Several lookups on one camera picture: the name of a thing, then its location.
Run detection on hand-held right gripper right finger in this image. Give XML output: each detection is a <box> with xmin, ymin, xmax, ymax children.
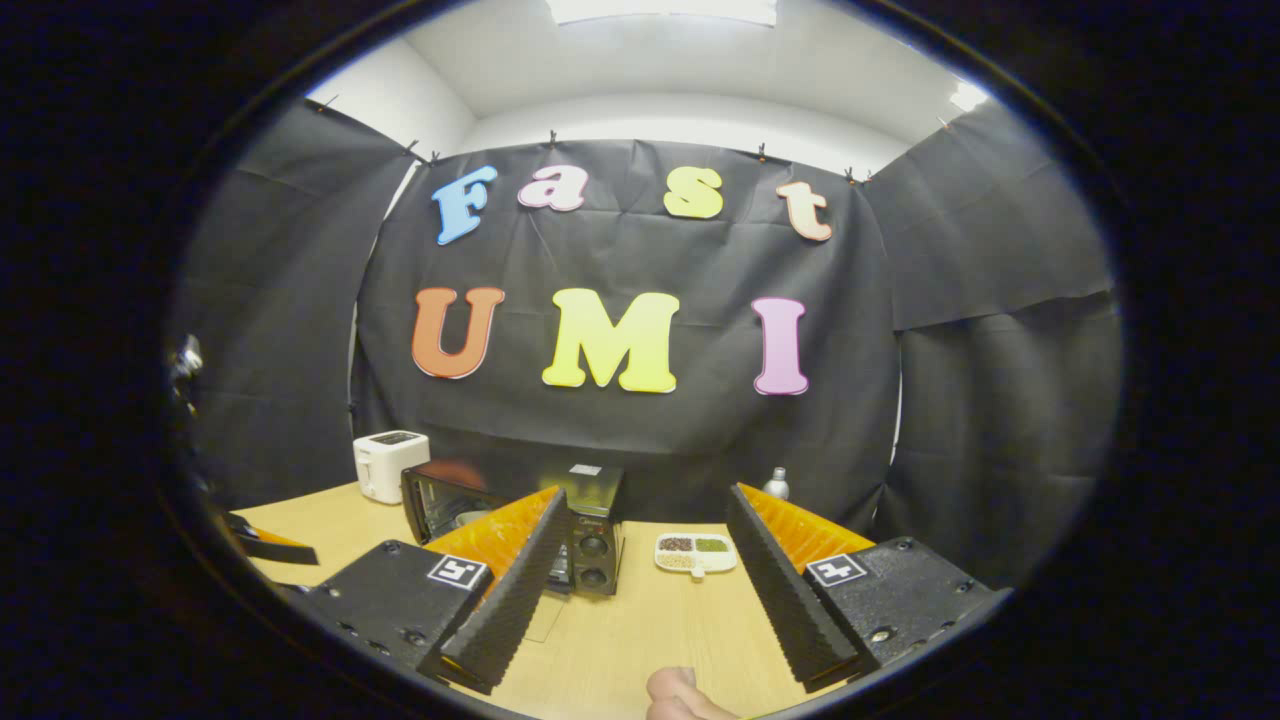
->
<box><xmin>725</xmin><ymin>483</ymin><xmax>1011</xmax><ymax>694</ymax></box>

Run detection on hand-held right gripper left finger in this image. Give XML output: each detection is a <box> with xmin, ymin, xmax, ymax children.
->
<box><xmin>300</xmin><ymin>487</ymin><xmax>571</xmax><ymax>696</ymax></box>

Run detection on black electric oven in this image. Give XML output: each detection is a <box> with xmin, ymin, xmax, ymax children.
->
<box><xmin>400</xmin><ymin>460</ymin><xmax>626</xmax><ymax>643</ymax></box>

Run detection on white divided grain tray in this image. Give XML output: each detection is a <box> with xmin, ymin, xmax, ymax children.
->
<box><xmin>655</xmin><ymin>533</ymin><xmax>739</xmax><ymax>581</ymax></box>

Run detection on white toaster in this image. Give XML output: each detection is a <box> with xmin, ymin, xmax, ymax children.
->
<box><xmin>352</xmin><ymin>430</ymin><xmax>431</xmax><ymax>505</ymax></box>

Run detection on shiny dark object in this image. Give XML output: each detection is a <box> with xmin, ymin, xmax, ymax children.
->
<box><xmin>168</xmin><ymin>335</ymin><xmax>207</xmax><ymax>413</ymax></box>

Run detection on black backdrop cloth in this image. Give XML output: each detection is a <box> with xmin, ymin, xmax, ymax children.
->
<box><xmin>175</xmin><ymin>95</ymin><xmax>1126</xmax><ymax>591</ymax></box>

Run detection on large ceiling light panel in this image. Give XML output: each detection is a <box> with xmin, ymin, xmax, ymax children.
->
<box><xmin>545</xmin><ymin>0</ymin><xmax>779</xmax><ymax>26</ymax></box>

